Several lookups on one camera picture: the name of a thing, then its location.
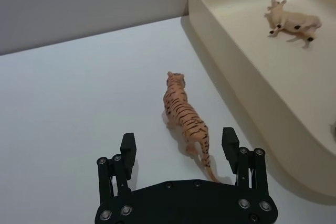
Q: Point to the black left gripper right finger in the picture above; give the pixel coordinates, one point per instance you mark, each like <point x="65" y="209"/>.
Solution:
<point x="230" y="148"/>

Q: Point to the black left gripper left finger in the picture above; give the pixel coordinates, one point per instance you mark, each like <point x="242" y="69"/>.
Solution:
<point x="128" y="155"/>

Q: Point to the orange striped toy tiger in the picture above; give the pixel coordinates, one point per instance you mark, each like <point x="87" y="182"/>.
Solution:
<point x="181" y="111"/>

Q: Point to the cream plastic bin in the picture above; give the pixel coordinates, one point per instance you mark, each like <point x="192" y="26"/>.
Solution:
<point x="262" y="72"/>

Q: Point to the small dark toy figure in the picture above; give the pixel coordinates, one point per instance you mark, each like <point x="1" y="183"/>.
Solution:
<point x="333" y="130"/>

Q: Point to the white toy animal with black hooves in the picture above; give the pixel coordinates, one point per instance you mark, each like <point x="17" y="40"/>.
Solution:
<point x="294" y="22"/>

